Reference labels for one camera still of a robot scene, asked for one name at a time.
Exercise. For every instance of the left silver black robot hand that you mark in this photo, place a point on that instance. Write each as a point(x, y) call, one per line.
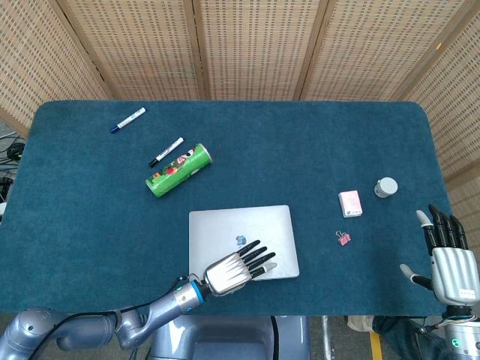
point(228, 275)

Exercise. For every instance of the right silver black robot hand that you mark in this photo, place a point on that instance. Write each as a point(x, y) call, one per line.
point(455, 273)

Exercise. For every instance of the silver laptop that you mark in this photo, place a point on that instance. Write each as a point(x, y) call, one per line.
point(225, 228)

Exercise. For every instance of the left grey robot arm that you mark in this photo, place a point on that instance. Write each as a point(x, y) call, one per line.
point(131, 326)

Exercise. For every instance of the grey robot torso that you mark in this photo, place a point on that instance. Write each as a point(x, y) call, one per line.
point(232, 337)

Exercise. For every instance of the blue jeans leg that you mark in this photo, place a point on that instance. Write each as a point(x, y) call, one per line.
point(401, 333)

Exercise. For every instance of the beige shoe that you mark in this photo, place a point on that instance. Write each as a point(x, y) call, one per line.
point(360, 323)

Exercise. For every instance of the small white jar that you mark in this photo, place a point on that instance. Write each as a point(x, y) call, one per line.
point(385, 186)

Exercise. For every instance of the pink binder clip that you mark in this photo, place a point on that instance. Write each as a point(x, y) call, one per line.
point(345, 239)

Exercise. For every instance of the metal table leg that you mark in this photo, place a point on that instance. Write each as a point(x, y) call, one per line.
point(327, 337)

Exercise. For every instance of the green chips can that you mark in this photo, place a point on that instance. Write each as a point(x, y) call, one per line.
point(178, 170)

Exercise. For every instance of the pink card box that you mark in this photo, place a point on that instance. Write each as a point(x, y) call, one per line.
point(350, 203)

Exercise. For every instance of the blue table mat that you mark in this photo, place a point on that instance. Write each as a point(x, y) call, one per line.
point(262, 150)

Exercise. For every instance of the white marker black cap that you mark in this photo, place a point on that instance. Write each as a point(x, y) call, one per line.
point(167, 151)

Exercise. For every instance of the white marker blue cap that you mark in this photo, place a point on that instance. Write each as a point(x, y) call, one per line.
point(129, 119)

